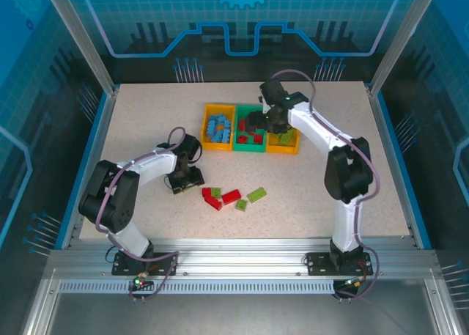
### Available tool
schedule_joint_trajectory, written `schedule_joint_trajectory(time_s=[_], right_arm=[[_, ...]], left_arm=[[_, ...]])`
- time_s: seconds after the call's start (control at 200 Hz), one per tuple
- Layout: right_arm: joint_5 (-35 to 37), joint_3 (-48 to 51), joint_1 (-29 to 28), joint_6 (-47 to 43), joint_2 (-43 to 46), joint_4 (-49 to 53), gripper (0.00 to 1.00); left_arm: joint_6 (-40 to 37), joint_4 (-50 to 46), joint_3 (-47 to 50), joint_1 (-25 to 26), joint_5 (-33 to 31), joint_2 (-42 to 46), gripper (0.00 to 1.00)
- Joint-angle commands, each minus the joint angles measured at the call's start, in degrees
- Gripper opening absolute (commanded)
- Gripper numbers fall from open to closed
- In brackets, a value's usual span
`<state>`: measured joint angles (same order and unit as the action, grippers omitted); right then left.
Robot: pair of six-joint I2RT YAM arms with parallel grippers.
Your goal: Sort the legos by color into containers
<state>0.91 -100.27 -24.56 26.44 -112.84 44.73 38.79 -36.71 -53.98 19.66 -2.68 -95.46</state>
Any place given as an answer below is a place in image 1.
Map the yellow plastic bin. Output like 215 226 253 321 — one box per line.
265 128 300 155
200 103 237 152

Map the green plastic bin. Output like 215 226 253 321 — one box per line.
234 103 267 154

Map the small electronics connector board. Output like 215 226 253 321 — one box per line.
335 278 367 298
133 272 155 292

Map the blue table side strip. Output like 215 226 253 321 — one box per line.
373 89 432 250

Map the purple grey arm cable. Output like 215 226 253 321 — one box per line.
273 69 382 301
95 126 186 303

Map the aluminium mounting rail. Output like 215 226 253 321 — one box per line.
47 238 439 281

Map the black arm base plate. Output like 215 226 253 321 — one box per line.
111 251 179 276
306 251 371 276

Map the slotted grey cable duct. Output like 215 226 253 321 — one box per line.
57 279 336 295

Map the aluminium table side rail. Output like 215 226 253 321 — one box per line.
366 81 418 248
67 85 120 250

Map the aluminium frame post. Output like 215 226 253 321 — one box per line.
40 0 120 96
366 0 443 97

